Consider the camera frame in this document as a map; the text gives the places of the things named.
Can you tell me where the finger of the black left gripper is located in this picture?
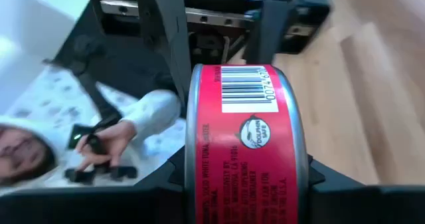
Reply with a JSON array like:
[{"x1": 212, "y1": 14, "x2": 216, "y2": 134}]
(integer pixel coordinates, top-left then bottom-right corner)
[
  {"x1": 137, "y1": 0, "x2": 193, "y2": 100},
  {"x1": 245, "y1": 0, "x2": 293, "y2": 65}
]

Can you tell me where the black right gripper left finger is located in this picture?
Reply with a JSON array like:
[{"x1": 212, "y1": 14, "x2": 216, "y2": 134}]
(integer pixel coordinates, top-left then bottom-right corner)
[{"x1": 0, "y1": 147, "x2": 187, "y2": 224}]

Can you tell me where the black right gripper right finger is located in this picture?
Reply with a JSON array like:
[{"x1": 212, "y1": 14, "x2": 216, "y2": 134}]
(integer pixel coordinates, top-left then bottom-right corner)
[{"x1": 298, "y1": 154, "x2": 425, "y2": 224}]

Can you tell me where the red label tuna can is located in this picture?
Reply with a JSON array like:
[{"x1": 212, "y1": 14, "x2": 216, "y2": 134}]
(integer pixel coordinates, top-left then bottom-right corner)
[{"x1": 184, "y1": 63, "x2": 309, "y2": 224}]

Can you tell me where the person's forearm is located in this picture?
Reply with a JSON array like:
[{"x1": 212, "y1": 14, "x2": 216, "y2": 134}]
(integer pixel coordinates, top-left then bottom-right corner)
[{"x1": 122, "y1": 89, "x2": 183, "y2": 135}]

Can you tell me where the person's hand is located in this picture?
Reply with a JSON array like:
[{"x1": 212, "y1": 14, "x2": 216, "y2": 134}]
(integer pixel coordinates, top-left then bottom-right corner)
[{"x1": 75, "y1": 120, "x2": 137, "y2": 171}]

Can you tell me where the person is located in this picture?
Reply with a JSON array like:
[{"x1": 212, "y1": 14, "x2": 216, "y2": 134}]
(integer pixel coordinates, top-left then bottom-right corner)
[{"x1": 0, "y1": 66, "x2": 187, "y2": 198}]

